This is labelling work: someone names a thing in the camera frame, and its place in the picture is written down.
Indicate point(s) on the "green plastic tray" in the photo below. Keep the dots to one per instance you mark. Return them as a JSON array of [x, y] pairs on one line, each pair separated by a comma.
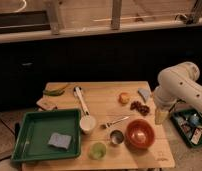
[[35, 132]]

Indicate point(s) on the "red bowl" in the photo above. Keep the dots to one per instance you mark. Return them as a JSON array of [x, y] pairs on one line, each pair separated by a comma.
[[140, 134]]

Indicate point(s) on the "white paper cup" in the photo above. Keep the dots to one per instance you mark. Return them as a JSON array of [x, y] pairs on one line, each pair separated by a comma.
[[87, 124]]

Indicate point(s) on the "green bin with items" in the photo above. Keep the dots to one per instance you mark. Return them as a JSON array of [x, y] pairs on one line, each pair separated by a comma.
[[186, 129]]

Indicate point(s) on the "small orange apple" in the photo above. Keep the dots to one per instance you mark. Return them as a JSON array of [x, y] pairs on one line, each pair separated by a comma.
[[124, 98]]

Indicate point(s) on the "white handled utensil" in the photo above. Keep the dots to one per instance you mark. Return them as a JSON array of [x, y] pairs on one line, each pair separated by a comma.
[[79, 95]]

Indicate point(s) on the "bunch of dark grapes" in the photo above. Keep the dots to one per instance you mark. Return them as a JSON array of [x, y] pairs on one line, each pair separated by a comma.
[[138, 106]]

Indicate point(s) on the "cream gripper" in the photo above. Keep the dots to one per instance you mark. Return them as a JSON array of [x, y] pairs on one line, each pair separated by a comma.
[[160, 115]]

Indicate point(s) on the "green plastic cup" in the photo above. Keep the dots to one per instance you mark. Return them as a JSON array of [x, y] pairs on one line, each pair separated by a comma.
[[97, 151]]

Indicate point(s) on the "small metal cup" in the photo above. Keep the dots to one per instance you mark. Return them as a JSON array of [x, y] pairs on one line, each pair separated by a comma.
[[116, 137]]

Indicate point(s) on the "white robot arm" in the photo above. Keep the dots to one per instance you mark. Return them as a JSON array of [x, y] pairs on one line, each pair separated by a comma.
[[177, 82]]

